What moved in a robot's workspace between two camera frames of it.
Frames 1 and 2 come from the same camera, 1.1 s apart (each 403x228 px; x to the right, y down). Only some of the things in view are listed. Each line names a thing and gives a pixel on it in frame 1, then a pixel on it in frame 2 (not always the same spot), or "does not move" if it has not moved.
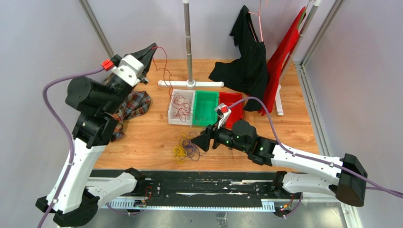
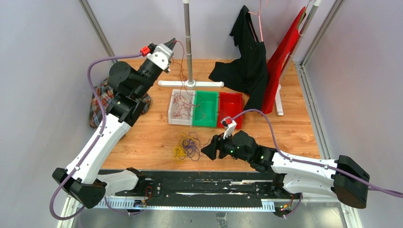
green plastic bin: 204,109 does not move
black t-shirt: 247,74 does not move
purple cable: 189,149 does not move
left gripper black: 146,61 to 171,44
